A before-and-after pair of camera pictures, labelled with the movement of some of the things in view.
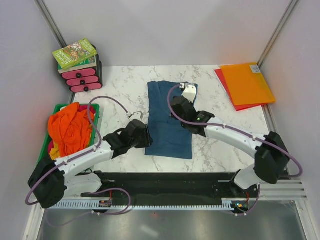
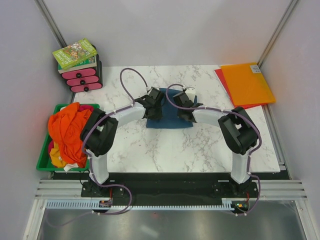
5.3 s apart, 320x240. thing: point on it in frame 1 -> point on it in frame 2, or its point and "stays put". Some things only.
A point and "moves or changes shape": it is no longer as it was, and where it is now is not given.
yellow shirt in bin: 54,152 stays put
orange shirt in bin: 70,127 stays put
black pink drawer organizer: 85,80 stays put
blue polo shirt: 171,139 moves or changes shape
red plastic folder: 237,108 stays put
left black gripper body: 143,141 -> 157,114
